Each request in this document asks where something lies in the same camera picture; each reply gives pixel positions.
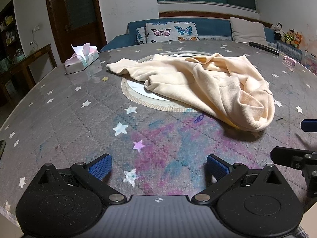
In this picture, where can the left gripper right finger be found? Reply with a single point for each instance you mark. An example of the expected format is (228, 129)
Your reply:
(228, 176)

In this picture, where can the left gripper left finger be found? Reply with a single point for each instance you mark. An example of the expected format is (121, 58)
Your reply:
(90, 177)

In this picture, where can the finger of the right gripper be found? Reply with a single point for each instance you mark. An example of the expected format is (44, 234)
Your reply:
(293, 158)
(309, 125)

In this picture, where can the cream fleece garment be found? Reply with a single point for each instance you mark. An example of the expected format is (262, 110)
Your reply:
(230, 89)

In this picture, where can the pink crumpled object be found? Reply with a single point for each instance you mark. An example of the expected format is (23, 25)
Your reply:
(289, 62)

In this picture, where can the grey star tablecloth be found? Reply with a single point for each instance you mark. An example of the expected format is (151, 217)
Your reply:
(73, 118)

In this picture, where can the orange plush toy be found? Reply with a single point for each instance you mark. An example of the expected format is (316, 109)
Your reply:
(296, 40)

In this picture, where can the yellow vest plush bear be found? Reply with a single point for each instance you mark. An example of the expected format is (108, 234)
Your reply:
(288, 37)

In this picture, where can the black remote control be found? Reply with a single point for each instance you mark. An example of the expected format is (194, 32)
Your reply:
(264, 48)

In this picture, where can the panda plush toy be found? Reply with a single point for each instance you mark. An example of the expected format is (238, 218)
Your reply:
(278, 31)

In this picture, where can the round induction cooktop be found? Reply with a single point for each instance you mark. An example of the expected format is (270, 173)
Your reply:
(135, 91)

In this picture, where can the grey beige cushion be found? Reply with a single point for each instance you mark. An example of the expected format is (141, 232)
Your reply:
(244, 31)

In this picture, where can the wooden side cabinet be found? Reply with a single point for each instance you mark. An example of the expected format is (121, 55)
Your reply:
(24, 65)

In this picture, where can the tissue box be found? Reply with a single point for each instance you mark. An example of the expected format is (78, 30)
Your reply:
(83, 57)

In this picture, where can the blue sofa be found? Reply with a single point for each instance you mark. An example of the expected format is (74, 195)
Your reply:
(215, 28)

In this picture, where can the small butterfly pillow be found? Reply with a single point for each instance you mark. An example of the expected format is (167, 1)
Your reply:
(140, 34)

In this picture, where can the dark shelf with items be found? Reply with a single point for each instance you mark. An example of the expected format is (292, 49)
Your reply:
(10, 43)

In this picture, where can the butterfly print pillow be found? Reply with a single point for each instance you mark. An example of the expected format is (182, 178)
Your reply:
(170, 31)

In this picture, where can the dark wooden door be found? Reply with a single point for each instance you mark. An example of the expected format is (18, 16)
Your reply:
(74, 23)

